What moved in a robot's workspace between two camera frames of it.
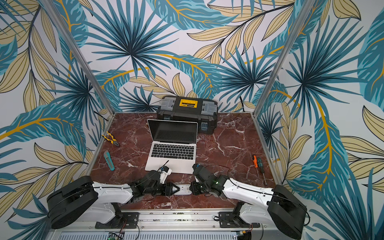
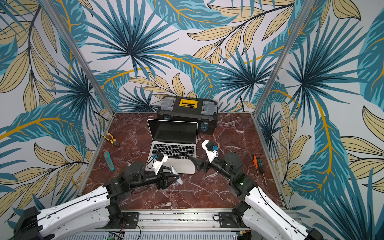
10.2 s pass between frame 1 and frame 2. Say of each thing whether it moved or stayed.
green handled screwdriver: stayed
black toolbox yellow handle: stayed
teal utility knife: stayed
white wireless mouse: moved
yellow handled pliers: stayed
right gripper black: moved
